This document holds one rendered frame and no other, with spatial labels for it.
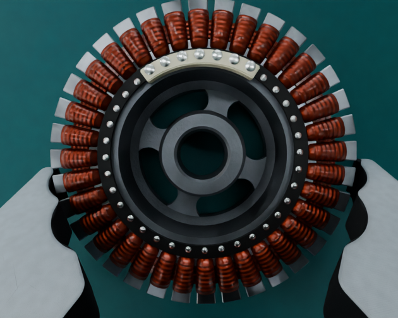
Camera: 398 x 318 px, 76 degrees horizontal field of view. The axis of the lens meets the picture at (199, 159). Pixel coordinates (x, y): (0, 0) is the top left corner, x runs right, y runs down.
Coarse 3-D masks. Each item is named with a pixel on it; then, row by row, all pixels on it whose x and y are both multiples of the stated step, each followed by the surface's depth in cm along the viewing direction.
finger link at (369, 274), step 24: (360, 168) 10; (360, 192) 8; (384, 192) 8; (360, 216) 8; (384, 216) 8; (360, 240) 7; (384, 240) 7; (360, 264) 6; (384, 264) 6; (336, 288) 6; (360, 288) 6; (384, 288) 6; (336, 312) 6; (360, 312) 5; (384, 312) 5
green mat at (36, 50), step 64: (0, 0) 12; (64, 0) 12; (128, 0) 12; (256, 0) 12; (320, 0) 12; (384, 0) 12; (0, 64) 13; (64, 64) 12; (320, 64) 12; (384, 64) 12; (0, 128) 13; (256, 128) 12; (384, 128) 12; (0, 192) 13; (320, 256) 13
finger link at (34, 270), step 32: (32, 192) 9; (64, 192) 11; (0, 224) 8; (32, 224) 8; (64, 224) 9; (0, 256) 7; (32, 256) 7; (64, 256) 7; (0, 288) 6; (32, 288) 6; (64, 288) 6
